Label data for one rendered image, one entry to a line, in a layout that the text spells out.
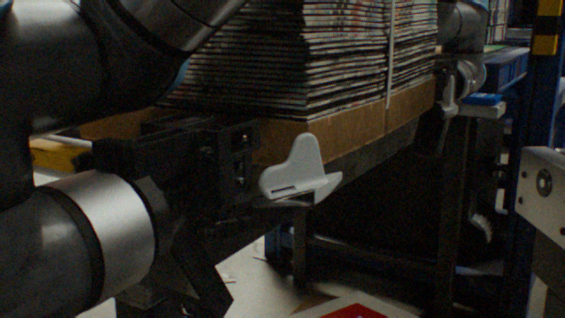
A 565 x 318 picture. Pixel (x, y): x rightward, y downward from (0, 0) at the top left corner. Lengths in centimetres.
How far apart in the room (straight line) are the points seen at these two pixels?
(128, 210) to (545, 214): 55
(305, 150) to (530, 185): 40
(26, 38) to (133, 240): 12
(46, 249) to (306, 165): 23
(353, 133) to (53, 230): 34
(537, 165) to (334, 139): 32
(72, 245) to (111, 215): 3
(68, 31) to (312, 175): 23
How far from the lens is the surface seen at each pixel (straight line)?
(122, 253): 32
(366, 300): 26
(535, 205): 77
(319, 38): 49
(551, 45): 164
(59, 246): 29
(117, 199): 32
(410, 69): 71
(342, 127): 53
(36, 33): 28
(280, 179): 43
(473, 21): 105
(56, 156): 56
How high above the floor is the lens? 95
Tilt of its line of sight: 16 degrees down
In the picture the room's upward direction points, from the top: straight up
